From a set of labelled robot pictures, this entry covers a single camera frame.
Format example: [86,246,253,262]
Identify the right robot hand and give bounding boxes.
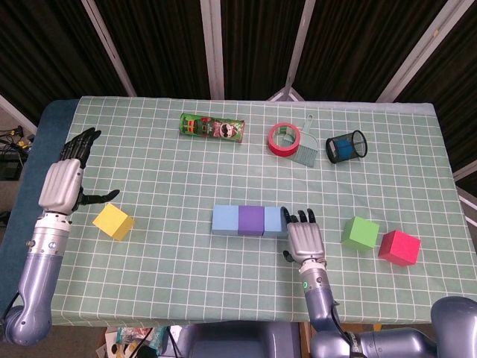
[281,207,325,264]

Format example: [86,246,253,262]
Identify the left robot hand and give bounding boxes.
[38,127,121,216]

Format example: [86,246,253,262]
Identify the green foam cube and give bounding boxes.
[341,215,381,254]

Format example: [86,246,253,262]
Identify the purple foam cube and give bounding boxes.
[237,205,266,237]

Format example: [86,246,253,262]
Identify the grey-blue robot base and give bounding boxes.
[178,322,312,358]

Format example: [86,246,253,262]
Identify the black floor box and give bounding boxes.
[0,158,23,182]

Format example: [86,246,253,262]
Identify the yellow foam cube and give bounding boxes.
[92,202,135,242]

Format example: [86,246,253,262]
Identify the red cube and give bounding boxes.
[378,229,422,268]

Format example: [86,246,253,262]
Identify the red tape roll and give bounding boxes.
[267,122,301,157]

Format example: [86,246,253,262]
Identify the blue roll in holder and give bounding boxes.
[333,138,353,157]

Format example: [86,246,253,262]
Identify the black mesh pen holder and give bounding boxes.
[325,129,368,164]

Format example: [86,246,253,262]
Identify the green checked tablecloth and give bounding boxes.
[10,95,454,325]

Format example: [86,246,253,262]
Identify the green Pringles can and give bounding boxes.
[179,113,247,144]

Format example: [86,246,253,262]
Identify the colourful printed bag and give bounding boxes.
[104,324,168,358]

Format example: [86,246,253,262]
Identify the dark brown curtain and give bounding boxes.
[0,0,477,183]

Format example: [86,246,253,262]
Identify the tangled floor cables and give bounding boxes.
[0,126,37,157]

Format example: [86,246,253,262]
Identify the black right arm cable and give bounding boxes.
[327,298,358,358]

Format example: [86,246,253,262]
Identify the white frame beam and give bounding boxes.
[0,93,38,130]
[452,160,477,217]

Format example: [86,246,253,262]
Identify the white frame post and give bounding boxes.
[376,0,465,102]
[200,0,227,100]
[80,0,137,97]
[267,0,318,101]

